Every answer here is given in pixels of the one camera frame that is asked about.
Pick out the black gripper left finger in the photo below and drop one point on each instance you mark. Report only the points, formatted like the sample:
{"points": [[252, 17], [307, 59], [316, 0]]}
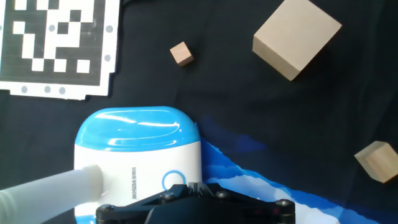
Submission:
{"points": [[136, 210]]}

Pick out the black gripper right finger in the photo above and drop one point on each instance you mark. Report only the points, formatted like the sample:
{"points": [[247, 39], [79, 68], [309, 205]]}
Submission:
{"points": [[267, 210]]}

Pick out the blue and white desk lamp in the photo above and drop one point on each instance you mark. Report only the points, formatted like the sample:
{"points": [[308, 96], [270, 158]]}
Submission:
{"points": [[136, 149]]}

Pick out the blue mountain print mat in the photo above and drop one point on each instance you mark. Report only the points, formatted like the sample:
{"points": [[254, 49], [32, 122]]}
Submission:
{"points": [[248, 180]]}

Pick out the black table cloth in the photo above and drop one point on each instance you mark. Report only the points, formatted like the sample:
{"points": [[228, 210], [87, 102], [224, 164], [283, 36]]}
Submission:
{"points": [[248, 102]]}

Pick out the medium wooden cube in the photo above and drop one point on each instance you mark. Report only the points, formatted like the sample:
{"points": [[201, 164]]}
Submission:
{"points": [[377, 161]]}

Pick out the tiny wooden cube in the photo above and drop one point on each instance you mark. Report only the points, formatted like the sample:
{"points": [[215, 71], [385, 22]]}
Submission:
{"points": [[182, 53]]}

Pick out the large wooden cube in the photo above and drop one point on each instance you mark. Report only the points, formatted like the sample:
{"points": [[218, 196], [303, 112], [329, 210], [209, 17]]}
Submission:
{"points": [[295, 37]]}

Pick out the black white fiducial marker board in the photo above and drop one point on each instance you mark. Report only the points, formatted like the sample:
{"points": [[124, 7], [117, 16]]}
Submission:
{"points": [[59, 46]]}

